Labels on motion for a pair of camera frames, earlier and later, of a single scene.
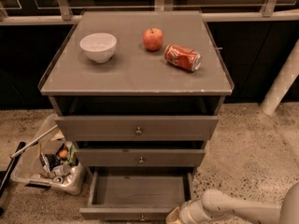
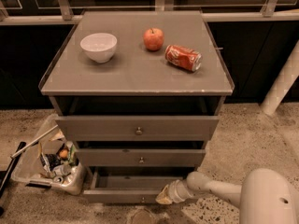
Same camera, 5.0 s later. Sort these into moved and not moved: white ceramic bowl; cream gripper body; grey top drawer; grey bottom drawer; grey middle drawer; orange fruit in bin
Moved: cream gripper body; grey bottom drawer
Not moved: orange fruit in bin; grey top drawer; white ceramic bowl; grey middle drawer
